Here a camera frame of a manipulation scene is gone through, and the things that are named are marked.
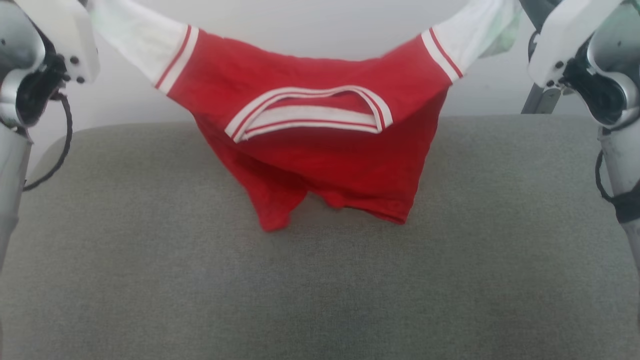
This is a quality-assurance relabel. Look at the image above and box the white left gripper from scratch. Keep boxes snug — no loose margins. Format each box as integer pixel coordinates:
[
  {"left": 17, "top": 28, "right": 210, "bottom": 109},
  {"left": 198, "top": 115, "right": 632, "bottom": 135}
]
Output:
[{"left": 15, "top": 0, "right": 101, "bottom": 84}]

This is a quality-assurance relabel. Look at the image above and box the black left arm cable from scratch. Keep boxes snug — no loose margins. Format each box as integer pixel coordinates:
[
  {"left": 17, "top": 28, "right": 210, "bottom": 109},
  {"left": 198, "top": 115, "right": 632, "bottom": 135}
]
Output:
[{"left": 22, "top": 91, "right": 75, "bottom": 192}]

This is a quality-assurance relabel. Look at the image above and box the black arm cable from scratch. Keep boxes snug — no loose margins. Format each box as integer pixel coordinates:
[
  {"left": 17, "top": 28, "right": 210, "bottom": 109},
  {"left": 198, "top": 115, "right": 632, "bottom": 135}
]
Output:
[
  {"left": 594, "top": 149, "right": 619, "bottom": 204},
  {"left": 22, "top": 91, "right": 75, "bottom": 192}
]

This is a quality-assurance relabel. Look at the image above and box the red shirt with white sleeves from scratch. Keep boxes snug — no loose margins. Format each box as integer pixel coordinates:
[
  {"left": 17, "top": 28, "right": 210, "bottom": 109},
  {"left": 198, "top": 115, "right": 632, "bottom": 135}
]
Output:
[{"left": 90, "top": 0, "right": 523, "bottom": 232}]

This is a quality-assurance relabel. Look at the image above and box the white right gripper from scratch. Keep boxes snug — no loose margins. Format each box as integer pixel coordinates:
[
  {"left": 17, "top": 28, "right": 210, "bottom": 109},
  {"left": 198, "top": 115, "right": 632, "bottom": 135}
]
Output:
[{"left": 519, "top": 0, "right": 626, "bottom": 92}]

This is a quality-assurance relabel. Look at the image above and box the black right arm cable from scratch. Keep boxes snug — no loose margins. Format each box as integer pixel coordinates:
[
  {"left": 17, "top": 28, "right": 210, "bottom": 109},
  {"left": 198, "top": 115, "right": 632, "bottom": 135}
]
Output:
[{"left": 594, "top": 149, "right": 619, "bottom": 204}]

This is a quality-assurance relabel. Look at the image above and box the grey fabric sofa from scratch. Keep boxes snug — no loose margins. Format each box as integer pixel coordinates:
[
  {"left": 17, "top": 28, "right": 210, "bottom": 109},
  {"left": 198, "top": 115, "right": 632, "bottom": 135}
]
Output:
[{"left": 0, "top": 114, "right": 640, "bottom": 360}]

